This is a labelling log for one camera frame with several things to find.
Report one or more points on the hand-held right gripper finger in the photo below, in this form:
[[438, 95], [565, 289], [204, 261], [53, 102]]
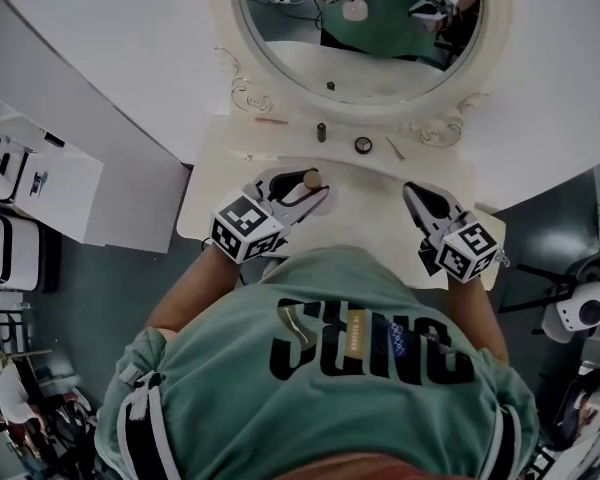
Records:
[[452, 203], [420, 213]]

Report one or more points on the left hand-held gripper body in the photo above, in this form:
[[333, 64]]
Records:
[[245, 228]]

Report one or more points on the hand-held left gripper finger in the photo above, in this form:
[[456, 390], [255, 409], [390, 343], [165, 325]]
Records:
[[307, 205], [285, 169]]

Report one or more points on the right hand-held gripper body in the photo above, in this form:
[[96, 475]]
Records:
[[472, 253]]

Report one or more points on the small pink bottle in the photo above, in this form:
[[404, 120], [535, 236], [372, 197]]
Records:
[[311, 179]]

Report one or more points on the person's left forearm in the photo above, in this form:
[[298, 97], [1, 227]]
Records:
[[190, 293]]

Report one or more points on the person's right forearm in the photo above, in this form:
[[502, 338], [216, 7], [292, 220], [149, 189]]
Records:
[[480, 313]]

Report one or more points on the white vanity table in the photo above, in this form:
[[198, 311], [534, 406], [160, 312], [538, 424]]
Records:
[[370, 203]]

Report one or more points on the pink cosmetic pencil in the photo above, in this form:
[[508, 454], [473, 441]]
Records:
[[271, 120]]

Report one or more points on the black lipstick tube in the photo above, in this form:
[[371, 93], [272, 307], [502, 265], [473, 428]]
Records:
[[322, 133]]

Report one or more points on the round black compact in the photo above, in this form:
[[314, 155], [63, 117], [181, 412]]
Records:
[[363, 145]]

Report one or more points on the white cardboard box blue logo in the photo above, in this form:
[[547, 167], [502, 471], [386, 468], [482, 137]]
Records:
[[65, 193]]

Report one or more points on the person's torso in green t-shirt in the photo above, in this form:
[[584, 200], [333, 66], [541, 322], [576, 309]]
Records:
[[330, 408]]

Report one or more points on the white case with black trim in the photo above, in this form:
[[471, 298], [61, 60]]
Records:
[[2, 168], [10, 250]]

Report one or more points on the white round camera device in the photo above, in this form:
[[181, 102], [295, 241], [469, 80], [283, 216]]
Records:
[[580, 308]]

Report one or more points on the oval mirror ornate white frame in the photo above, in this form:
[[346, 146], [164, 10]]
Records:
[[495, 43]]

